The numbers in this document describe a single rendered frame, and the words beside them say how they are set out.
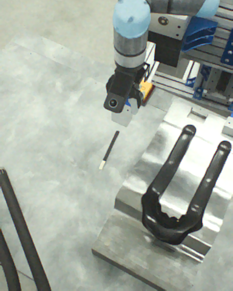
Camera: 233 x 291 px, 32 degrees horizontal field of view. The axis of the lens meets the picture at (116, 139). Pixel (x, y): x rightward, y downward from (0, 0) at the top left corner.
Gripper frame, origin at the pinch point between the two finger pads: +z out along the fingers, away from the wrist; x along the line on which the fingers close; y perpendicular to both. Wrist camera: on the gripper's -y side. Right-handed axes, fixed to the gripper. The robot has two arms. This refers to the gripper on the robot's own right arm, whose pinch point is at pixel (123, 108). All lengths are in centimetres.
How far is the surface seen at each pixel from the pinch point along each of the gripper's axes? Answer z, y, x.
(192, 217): 4.4, -17.5, -29.1
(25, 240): 6.1, -42.4, 4.8
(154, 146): 6.7, -3.0, -11.6
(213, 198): 5.1, -10.0, -31.9
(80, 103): 15.1, 3.5, 17.2
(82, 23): 95, 97, 79
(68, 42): 95, 80, 78
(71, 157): 15.0, -14.2, 9.5
